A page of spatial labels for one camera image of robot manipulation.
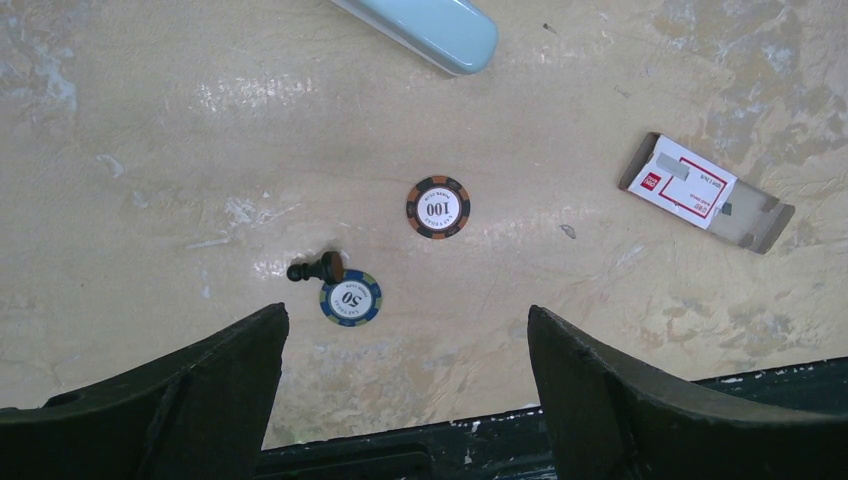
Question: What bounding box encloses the poker chip lower left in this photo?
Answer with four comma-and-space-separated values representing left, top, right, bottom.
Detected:
319, 270, 383, 327

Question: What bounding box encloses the small black piece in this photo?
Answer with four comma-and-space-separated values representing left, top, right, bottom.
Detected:
286, 251, 345, 285

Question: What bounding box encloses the blue stapler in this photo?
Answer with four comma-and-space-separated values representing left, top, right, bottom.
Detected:
335, 0, 499, 76

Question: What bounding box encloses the poker chip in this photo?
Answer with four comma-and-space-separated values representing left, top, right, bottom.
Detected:
319, 270, 383, 327
405, 175, 471, 240

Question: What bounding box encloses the poker chip upper left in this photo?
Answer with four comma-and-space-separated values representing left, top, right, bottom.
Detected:
405, 175, 471, 240

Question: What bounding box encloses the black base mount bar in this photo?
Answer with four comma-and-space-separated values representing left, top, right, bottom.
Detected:
254, 358, 847, 479

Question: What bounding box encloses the staple box with clear lid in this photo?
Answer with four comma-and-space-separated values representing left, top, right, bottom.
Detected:
618, 132, 795, 255

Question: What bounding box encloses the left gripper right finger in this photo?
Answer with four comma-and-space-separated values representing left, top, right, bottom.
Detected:
527, 306, 847, 479

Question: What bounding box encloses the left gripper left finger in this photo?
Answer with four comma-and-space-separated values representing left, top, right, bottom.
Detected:
1, 303, 290, 479

